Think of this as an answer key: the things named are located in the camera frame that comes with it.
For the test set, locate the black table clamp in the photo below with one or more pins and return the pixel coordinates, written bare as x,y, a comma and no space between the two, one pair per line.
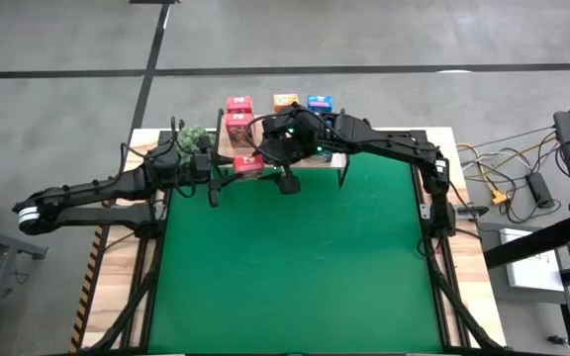
473,211

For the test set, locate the white box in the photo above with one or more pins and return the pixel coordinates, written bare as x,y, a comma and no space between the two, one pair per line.
532,277

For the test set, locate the wooden shelf with black legs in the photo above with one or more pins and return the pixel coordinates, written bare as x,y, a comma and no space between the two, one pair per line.
339,162

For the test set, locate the red Froot Loops cereal box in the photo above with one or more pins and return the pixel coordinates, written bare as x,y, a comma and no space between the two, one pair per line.
249,165
239,104
239,131

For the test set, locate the small black object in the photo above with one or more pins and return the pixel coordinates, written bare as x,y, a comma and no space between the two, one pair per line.
557,340

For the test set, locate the black metal beam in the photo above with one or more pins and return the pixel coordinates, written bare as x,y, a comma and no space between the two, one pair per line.
527,244

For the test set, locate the silver metal bracket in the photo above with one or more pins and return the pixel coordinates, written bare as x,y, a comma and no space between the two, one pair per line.
425,211

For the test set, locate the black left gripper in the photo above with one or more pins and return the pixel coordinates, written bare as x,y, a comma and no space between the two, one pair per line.
198,170

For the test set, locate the black power brick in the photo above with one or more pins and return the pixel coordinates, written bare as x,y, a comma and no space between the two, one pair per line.
541,190

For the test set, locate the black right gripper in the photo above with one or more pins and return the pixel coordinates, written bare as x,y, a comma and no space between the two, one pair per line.
297,136

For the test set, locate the black metal table frame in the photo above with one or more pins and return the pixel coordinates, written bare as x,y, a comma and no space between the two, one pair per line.
156,296

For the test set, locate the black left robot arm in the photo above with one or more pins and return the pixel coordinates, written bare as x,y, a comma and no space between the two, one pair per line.
92,188

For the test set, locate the yellow plug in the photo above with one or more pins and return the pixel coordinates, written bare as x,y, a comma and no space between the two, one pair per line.
500,197

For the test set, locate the green table mat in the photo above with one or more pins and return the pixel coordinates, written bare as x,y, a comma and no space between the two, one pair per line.
265,257

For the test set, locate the yellow black hazard tape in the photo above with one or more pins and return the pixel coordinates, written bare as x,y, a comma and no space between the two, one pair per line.
89,277

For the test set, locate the orange Frosted Mini Wheats box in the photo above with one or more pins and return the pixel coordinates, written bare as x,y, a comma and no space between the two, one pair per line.
285,100

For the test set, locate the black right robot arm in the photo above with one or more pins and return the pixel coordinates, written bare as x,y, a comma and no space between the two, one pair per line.
389,143

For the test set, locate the artificial green plant in pot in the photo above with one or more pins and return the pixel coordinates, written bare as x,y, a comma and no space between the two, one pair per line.
191,138

